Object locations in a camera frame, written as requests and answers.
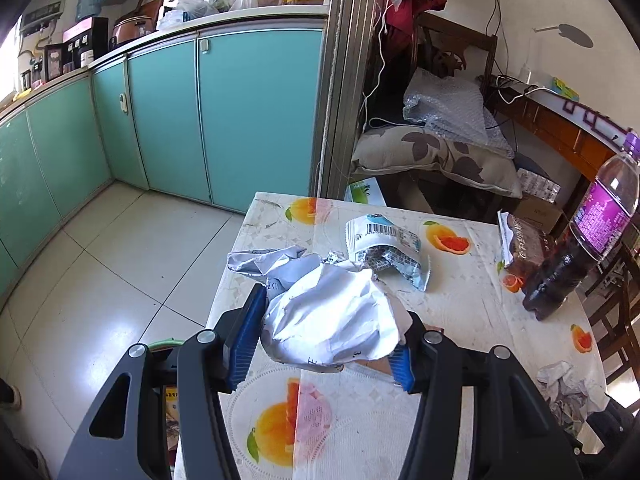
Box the yellow green desk item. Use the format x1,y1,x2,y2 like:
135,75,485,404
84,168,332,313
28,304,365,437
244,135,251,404
552,77,581,102

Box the bubble wrap sheet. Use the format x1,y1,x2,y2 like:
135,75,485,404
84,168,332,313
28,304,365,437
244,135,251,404
402,67,516,161

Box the dark wooden chair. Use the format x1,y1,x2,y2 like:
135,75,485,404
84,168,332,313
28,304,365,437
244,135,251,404
414,10,501,128

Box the cardboard box under desk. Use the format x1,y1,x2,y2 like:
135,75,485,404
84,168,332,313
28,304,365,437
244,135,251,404
512,195,569,234

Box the leaf patterned pillow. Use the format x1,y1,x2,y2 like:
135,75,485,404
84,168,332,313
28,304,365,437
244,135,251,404
351,125,523,199

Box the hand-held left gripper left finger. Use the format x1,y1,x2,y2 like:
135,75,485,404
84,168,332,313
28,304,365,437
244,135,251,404
57,284,268,480

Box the green white box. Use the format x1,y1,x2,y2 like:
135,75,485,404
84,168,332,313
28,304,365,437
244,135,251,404
345,177,388,207

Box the red clothing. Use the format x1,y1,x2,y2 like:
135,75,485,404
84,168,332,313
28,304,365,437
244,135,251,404
380,0,448,42

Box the white cable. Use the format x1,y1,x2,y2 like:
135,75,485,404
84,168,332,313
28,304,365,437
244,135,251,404
365,0,408,128

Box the grey door frame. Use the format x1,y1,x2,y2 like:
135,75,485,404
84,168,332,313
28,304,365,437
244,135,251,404
315,0,382,202

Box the wooden desk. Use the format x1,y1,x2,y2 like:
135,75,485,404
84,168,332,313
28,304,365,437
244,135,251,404
487,75,640,188

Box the wooden dining chair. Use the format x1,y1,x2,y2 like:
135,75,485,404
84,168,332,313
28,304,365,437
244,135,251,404
582,245,640,388

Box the blue water jug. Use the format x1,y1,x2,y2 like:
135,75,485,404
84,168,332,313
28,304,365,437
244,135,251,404
77,0,106,23

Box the white purple-trimmed desk cloth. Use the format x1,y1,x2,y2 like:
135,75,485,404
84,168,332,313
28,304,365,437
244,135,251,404
547,91,640,152

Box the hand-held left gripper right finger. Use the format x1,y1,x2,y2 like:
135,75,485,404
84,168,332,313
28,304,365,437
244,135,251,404
390,312,583,480

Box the purple label drink bottle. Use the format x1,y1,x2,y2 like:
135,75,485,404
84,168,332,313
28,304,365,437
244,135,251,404
521,130,640,322

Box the brown rice cooker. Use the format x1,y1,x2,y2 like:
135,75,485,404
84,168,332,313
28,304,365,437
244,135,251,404
111,0,163,52

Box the green red trash bin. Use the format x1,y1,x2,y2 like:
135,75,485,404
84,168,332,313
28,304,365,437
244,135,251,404
145,338,183,480

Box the crumpled silver foil packet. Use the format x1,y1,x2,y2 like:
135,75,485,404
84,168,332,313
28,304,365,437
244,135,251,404
536,360,607,433

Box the pink black box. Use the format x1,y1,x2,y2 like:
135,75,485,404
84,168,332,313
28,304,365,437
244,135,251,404
62,16,109,69

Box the white patterned pack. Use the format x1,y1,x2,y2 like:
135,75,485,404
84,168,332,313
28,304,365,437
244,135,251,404
515,167,562,202

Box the fruit printed tablecloth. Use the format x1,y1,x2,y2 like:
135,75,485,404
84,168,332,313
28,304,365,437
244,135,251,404
172,191,608,480

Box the dark shoe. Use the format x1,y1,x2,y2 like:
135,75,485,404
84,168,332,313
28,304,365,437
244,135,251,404
0,377,23,409

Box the foil lined snack bag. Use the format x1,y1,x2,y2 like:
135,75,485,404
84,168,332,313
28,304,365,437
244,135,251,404
496,210,558,281

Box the teal kitchen cabinet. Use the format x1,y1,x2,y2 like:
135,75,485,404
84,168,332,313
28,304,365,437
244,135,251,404
0,27,326,301

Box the blue white barcode wrapper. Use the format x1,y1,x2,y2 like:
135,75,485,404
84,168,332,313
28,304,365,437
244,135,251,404
345,213,432,292

